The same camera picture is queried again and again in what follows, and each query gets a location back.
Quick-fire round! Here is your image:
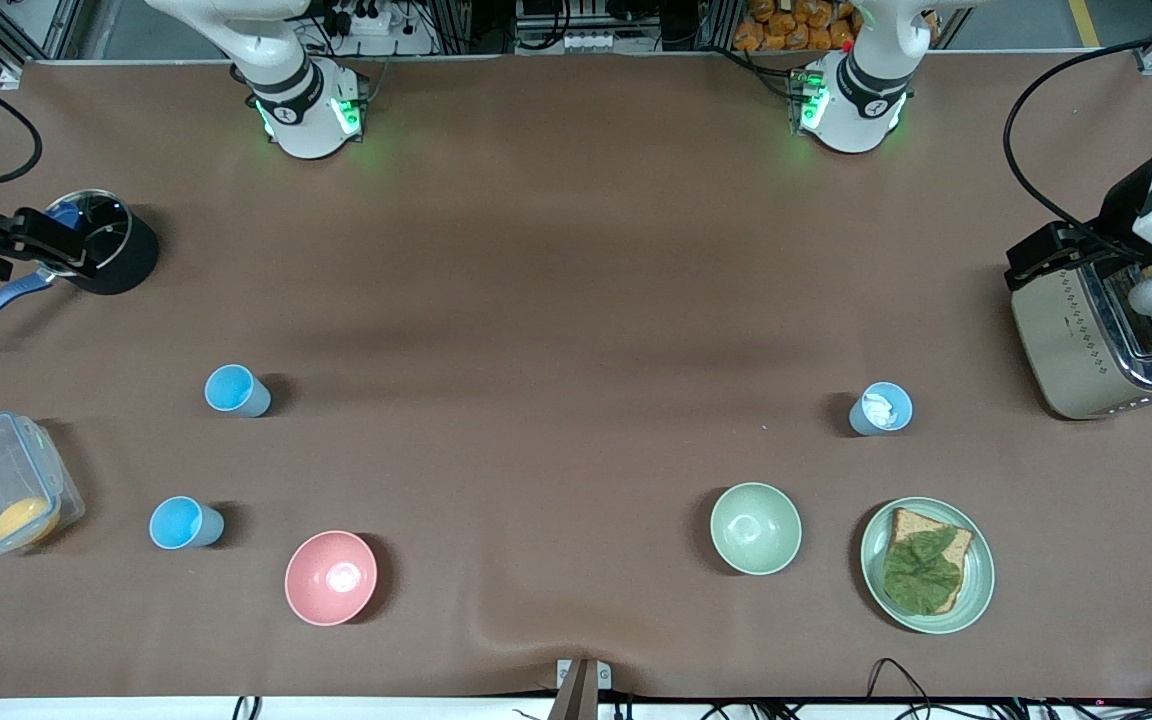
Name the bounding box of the green lettuce leaf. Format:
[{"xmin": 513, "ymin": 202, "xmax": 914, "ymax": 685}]
[{"xmin": 883, "ymin": 528, "xmax": 965, "ymax": 615}]

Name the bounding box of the pale green bowl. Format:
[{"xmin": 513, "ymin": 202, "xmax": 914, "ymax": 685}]
[{"xmin": 710, "ymin": 483, "xmax": 803, "ymax": 576}]

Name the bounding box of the pale green plate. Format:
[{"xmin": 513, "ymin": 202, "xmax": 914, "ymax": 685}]
[{"xmin": 860, "ymin": 497, "xmax": 995, "ymax": 635}]

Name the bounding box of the orange food piece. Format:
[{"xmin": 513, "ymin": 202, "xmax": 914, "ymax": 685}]
[{"xmin": 0, "ymin": 497, "xmax": 62, "ymax": 546}]

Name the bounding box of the pink bowl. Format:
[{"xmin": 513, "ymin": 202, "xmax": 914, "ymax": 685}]
[{"xmin": 284, "ymin": 530, "xmax": 378, "ymax": 627}]

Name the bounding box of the brown table cover mat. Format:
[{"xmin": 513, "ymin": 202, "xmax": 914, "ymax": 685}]
[{"xmin": 0, "ymin": 55, "xmax": 1152, "ymax": 701}]

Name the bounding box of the black saucepan with blue handle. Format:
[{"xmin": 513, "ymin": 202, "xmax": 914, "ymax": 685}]
[{"xmin": 0, "ymin": 188, "xmax": 159, "ymax": 344}]

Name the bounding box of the brown bread slice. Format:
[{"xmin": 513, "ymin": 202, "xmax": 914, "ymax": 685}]
[{"xmin": 884, "ymin": 508, "xmax": 975, "ymax": 614}]

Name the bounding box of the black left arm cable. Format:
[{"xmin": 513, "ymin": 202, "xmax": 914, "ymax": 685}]
[{"xmin": 1002, "ymin": 25, "xmax": 1152, "ymax": 256}]

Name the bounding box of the blue cup holding tissue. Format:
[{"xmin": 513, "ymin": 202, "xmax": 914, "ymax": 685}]
[{"xmin": 848, "ymin": 382, "xmax": 914, "ymax": 437}]

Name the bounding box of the glass lid with blue knob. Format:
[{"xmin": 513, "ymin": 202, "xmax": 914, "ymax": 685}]
[{"xmin": 44, "ymin": 190, "xmax": 133, "ymax": 273}]

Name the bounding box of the bag of orange buns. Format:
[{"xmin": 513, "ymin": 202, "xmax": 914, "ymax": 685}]
[{"xmin": 733, "ymin": 0, "xmax": 942, "ymax": 53}]

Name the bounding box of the metal table edge clamp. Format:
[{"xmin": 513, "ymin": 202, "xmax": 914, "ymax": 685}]
[{"xmin": 548, "ymin": 658, "xmax": 613, "ymax": 720}]

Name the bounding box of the silver beige toaster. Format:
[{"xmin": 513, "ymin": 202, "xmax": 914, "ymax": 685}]
[{"xmin": 1011, "ymin": 255, "xmax": 1152, "ymax": 421}]

